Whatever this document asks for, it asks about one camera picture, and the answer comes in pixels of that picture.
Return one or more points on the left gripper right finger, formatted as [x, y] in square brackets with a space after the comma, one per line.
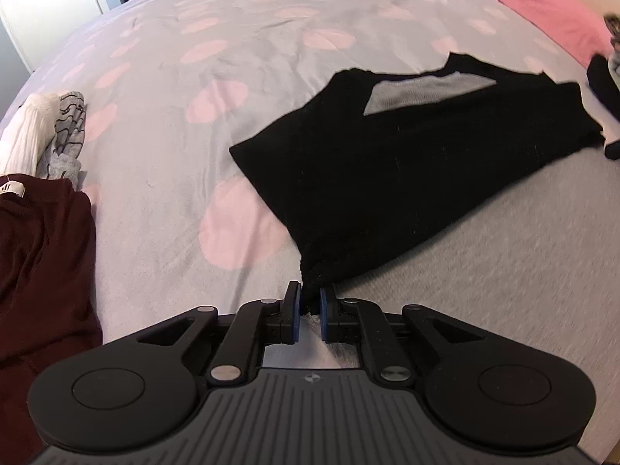
[361, 323]

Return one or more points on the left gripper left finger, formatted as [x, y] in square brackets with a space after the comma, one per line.
[258, 324]

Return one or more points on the grey black raglan shirt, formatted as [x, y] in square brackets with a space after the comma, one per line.
[475, 207]

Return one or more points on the black folded garment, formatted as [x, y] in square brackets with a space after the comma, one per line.
[603, 86]

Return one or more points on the pink pillow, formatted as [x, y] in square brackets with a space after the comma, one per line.
[569, 23]

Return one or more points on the striped olive folded garment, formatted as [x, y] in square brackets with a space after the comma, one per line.
[612, 22]

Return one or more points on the maroon sweater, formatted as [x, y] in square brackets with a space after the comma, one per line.
[48, 253]

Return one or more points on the pink dotted bed sheet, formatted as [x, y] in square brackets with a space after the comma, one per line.
[171, 85]

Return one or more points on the grey checked garment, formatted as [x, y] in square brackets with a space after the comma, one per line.
[60, 158]

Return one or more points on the white knit garment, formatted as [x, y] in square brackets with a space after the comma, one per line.
[28, 133]

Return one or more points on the white door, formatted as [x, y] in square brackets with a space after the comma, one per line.
[37, 27]

